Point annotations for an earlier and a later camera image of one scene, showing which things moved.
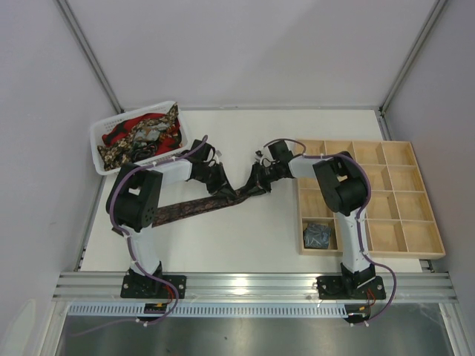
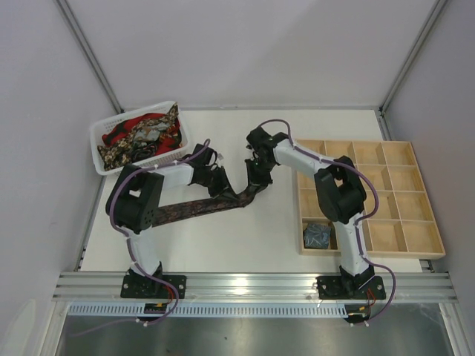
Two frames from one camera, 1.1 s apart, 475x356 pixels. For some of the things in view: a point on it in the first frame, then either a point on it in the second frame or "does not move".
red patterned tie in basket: [117, 133] does not move
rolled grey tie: [317, 236] does not move
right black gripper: [260, 176] → [257, 178]
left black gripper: [217, 180] does not move
